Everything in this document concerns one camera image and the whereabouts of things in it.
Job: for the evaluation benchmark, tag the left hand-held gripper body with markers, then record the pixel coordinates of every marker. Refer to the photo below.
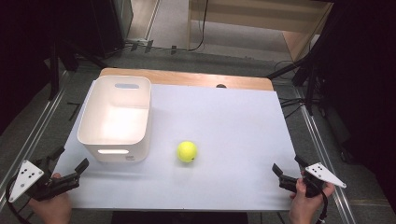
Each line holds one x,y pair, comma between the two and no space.
26,179

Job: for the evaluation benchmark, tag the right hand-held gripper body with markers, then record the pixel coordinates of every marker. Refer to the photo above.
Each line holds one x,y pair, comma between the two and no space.
325,174

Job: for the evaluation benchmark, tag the white plastic storage bin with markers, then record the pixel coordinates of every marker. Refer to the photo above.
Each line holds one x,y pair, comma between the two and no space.
116,121

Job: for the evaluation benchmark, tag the yellow tennis ball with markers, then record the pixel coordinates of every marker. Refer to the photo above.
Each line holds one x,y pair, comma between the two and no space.
187,151

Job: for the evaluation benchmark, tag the person's right hand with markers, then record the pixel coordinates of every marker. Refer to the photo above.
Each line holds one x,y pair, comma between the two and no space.
303,208

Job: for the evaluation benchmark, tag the person's left hand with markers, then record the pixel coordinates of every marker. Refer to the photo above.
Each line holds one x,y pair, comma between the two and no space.
54,210

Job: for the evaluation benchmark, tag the white table mat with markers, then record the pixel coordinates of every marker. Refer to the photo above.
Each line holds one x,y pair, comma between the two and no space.
224,130

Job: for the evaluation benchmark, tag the black metal stand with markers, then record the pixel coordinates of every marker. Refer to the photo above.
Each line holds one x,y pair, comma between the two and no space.
55,68

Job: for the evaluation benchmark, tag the black tripod stand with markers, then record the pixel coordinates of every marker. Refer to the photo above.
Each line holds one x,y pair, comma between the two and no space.
306,74

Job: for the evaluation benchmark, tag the wooden table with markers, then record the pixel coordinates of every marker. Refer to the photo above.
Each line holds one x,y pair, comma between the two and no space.
186,77

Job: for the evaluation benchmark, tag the black cabinet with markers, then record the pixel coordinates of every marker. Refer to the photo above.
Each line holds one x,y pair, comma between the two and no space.
109,25

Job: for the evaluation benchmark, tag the light wooden shelf unit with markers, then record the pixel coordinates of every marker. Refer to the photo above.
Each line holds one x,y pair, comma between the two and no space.
264,17

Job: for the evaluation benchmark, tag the metal floor rail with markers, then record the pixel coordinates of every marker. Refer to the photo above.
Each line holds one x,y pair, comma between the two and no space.
323,155
34,130

